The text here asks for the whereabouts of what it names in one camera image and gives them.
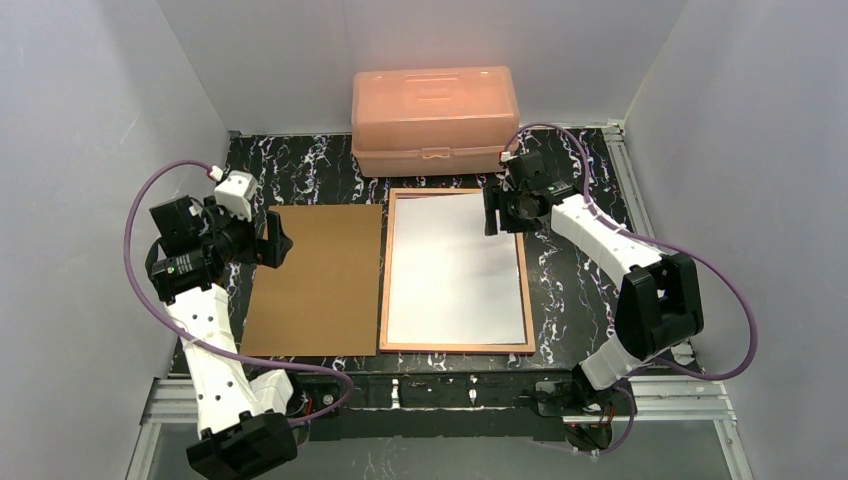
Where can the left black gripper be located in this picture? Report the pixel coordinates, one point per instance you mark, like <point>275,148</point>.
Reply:
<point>270,240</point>

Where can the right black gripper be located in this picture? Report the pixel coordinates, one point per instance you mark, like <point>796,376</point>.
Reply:
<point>501,207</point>

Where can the brown cardboard backing board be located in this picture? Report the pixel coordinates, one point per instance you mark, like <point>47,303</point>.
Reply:
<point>323,300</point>

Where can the landscape photo print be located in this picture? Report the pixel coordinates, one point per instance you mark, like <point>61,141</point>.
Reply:
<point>457,272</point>

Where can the pink wooden picture frame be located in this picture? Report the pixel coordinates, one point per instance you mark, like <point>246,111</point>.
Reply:
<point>457,348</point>

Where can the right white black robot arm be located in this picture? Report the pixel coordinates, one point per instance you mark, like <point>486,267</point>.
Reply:
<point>659,301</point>

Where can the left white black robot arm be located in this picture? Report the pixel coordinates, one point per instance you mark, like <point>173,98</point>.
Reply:
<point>242,428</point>

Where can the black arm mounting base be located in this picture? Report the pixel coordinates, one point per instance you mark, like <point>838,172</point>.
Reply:
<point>539,406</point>

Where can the orange plastic storage box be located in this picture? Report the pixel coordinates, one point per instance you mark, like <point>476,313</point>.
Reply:
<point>432,122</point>

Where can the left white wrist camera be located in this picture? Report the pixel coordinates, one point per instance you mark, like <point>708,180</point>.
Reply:
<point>235,193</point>

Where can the aluminium right side rail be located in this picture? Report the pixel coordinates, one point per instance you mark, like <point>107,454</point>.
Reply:
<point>632,189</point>

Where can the aluminium rail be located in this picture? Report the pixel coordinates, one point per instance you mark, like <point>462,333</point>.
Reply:
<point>632,189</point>
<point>657,398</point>

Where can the aluminium front rail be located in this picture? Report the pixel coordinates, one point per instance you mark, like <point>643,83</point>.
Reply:
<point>657,398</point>

